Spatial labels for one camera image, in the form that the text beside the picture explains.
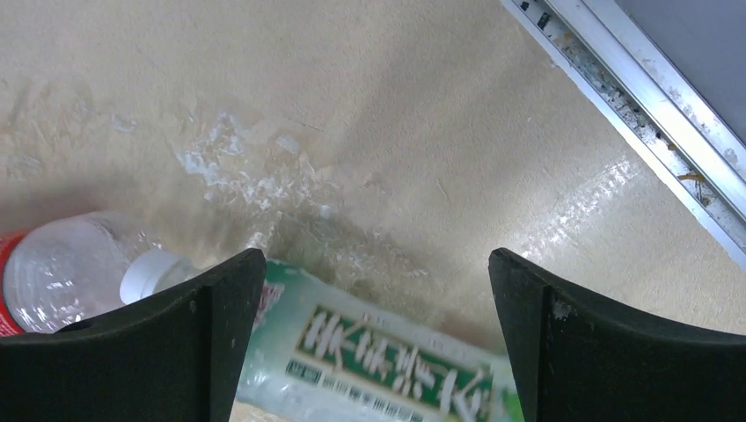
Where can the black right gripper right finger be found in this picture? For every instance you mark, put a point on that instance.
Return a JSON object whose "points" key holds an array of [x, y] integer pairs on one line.
{"points": [[577, 355]]}

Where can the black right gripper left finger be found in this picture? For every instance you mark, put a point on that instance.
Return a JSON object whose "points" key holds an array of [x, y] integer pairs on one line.
{"points": [[174, 356]]}

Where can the green bottle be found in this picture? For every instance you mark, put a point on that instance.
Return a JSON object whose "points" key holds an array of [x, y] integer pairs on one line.
{"points": [[317, 353]]}

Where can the red white label bottle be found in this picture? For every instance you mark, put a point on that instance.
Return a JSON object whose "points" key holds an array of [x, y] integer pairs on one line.
{"points": [[67, 270]]}

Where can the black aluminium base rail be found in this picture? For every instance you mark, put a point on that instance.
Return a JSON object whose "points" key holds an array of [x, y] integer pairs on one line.
{"points": [[658, 113]]}

